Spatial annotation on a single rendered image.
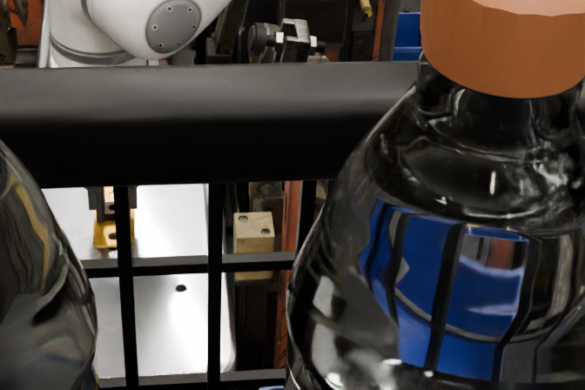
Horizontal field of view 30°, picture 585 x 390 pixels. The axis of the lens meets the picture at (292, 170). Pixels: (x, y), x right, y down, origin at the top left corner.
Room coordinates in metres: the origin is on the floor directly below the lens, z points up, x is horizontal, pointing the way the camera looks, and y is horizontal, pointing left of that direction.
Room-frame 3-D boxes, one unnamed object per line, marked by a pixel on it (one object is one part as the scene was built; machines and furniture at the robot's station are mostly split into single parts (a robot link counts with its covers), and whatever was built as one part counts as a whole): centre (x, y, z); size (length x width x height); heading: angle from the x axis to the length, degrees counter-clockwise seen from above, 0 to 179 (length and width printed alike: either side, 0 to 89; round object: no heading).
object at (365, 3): (1.09, -0.06, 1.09); 0.10 x 0.01 x 0.01; 9
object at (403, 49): (1.51, -0.16, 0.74); 0.11 x 0.10 x 0.09; 9
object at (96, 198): (0.77, 0.19, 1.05); 0.03 x 0.03 x 0.07; 9
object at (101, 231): (0.77, 0.17, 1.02); 0.08 x 0.04 x 0.01; 9
